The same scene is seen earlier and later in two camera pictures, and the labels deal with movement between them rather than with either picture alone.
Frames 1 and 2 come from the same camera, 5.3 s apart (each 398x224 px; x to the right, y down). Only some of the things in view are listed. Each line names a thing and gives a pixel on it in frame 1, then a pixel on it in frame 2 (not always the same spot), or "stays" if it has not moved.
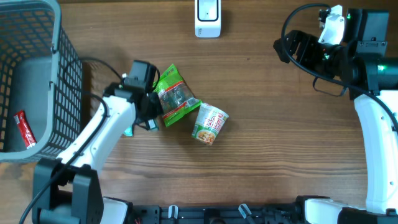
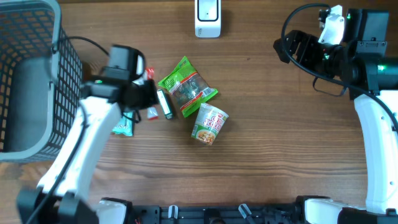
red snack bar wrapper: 29,137 to 152,112
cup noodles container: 209,122 stays
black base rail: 255,214 stays
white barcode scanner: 208,18 stays
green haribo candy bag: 176,98 to 187,86
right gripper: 307,44 stays
